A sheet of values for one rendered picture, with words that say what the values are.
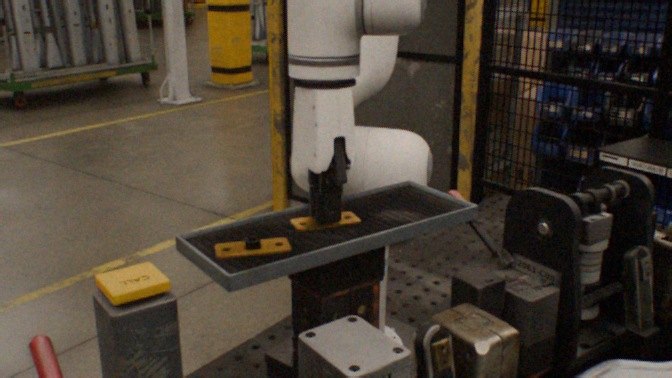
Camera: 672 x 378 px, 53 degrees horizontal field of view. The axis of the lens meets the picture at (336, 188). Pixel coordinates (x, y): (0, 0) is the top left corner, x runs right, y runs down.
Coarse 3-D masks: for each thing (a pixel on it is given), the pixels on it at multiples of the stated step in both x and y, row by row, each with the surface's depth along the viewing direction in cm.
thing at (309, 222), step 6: (342, 216) 87; (348, 216) 87; (354, 216) 87; (294, 222) 85; (300, 222) 85; (306, 222) 85; (312, 222) 85; (336, 222) 85; (342, 222) 85; (348, 222) 85; (354, 222) 85; (360, 222) 85; (300, 228) 83; (306, 228) 83; (312, 228) 83; (318, 228) 83
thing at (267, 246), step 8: (248, 240) 77; (256, 240) 77; (264, 240) 79; (272, 240) 79; (280, 240) 79; (216, 248) 77; (224, 248) 77; (232, 248) 77; (240, 248) 77; (248, 248) 77; (256, 248) 77; (264, 248) 77; (272, 248) 77; (280, 248) 77; (288, 248) 77; (216, 256) 75; (224, 256) 75; (232, 256) 75; (240, 256) 75
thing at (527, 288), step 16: (496, 272) 92; (512, 272) 92; (512, 288) 86; (528, 288) 86; (544, 288) 86; (512, 304) 86; (528, 304) 83; (544, 304) 85; (512, 320) 86; (528, 320) 84; (544, 320) 86; (528, 336) 85; (544, 336) 87; (528, 352) 86; (544, 352) 88; (528, 368) 86; (544, 368) 89
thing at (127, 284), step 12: (144, 264) 74; (96, 276) 71; (108, 276) 71; (120, 276) 71; (132, 276) 71; (144, 276) 71; (156, 276) 71; (108, 288) 68; (120, 288) 68; (132, 288) 68; (144, 288) 68; (156, 288) 69; (168, 288) 70; (120, 300) 67; (132, 300) 68
